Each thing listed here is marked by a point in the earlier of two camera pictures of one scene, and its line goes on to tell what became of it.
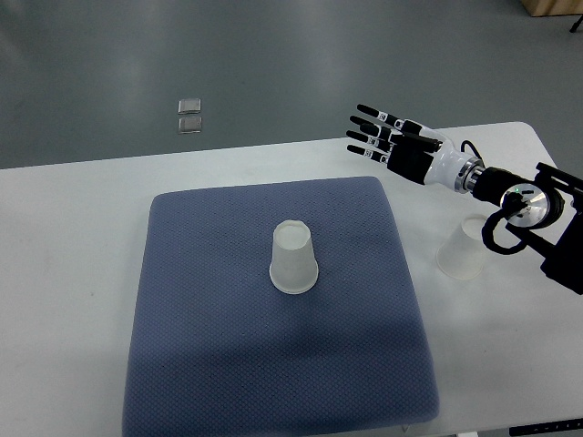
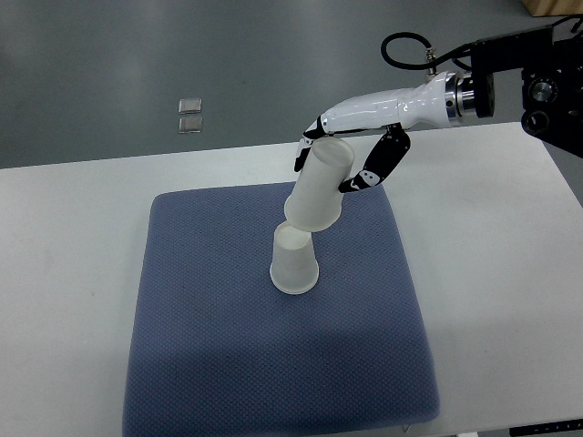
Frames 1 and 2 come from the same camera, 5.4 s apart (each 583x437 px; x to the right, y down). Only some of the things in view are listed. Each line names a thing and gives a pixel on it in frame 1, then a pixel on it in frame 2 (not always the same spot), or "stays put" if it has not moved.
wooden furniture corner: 547,7 stays put
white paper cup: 462,257 -> 315,202
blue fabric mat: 217,350 stays put
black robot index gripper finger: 383,116 -> 312,132
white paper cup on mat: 293,268 stays put
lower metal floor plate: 191,125 stays put
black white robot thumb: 411,131 -> 385,155
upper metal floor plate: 189,106 stays put
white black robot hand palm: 438,168 -> 439,102
